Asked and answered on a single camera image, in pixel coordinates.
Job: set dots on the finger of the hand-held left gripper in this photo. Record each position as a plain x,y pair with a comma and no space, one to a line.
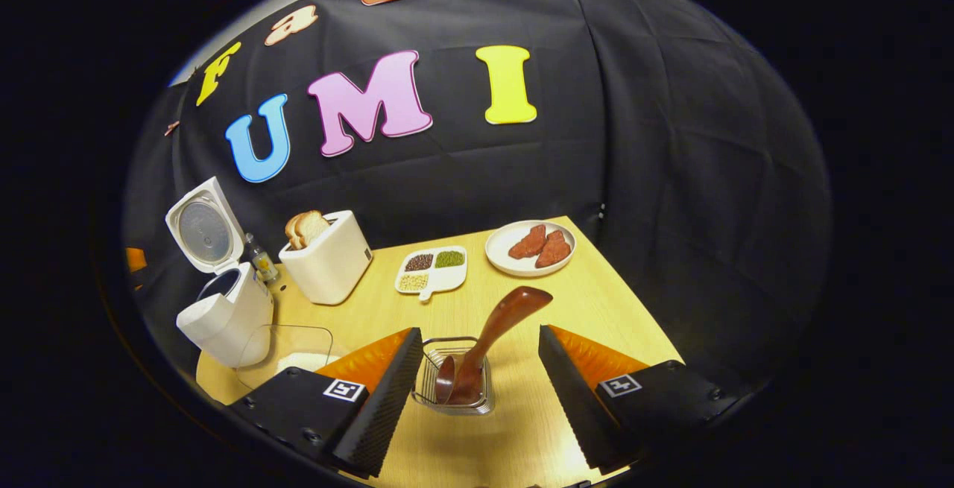
135,259

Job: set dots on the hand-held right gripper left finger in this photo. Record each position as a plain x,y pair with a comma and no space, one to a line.
380,406

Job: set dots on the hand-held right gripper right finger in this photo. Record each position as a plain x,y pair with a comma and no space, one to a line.
574,406

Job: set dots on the brown wooden spoon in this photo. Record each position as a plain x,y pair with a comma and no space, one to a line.
507,317

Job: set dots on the white rice cooker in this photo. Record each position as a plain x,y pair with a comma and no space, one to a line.
231,317

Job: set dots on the small glass bottle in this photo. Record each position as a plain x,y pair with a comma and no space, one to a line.
262,264

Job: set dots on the pile of pale beans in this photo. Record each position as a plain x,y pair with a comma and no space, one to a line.
414,281

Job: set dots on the clear plastic container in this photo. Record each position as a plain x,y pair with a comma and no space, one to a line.
257,339

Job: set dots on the white divided dish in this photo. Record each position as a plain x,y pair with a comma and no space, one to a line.
451,278

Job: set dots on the white toaster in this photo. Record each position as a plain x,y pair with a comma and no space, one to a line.
332,264

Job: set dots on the pile of brown beans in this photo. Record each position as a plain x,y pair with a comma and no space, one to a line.
419,261

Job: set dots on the red meat slice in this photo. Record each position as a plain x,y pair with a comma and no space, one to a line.
528,242
555,249

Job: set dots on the bread slice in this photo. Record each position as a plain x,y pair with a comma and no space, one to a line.
292,233
313,226

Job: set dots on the pile of green beans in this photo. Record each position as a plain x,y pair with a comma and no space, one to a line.
449,258

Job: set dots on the white round plate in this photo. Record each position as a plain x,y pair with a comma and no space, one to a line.
501,257

